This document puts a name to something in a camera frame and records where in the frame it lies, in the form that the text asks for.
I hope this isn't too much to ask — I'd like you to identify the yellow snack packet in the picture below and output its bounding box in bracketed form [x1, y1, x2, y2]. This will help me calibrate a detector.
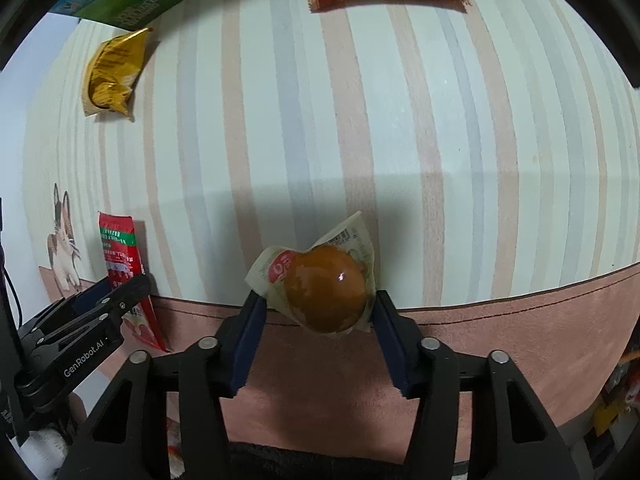
[82, 27, 153, 122]

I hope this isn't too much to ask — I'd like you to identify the long red sachet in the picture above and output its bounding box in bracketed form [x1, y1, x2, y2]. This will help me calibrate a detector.
[97, 211, 171, 353]

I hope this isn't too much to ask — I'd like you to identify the person's left forearm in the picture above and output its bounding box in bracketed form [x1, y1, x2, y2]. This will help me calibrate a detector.
[27, 392, 91, 468]

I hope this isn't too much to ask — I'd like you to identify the person's dark fleece clothing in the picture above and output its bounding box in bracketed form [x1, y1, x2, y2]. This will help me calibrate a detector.
[225, 442, 406, 480]

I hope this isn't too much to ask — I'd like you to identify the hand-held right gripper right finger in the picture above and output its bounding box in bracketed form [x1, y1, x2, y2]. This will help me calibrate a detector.
[372, 290, 583, 480]

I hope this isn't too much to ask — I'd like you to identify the braised egg packet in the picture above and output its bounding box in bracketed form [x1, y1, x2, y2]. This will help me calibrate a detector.
[245, 211, 377, 337]

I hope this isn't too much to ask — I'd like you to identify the striped pink tablecloth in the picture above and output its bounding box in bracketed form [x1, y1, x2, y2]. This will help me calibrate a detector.
[0, 0, 640, 426]

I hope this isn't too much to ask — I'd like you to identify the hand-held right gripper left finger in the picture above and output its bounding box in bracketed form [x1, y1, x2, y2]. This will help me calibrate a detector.
[57, 292, 268, 480]

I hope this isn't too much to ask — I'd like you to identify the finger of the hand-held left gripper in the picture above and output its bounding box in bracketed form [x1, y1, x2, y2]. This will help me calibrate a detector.
[31, 272, 152, 350]
[17, 276, 115, 336]

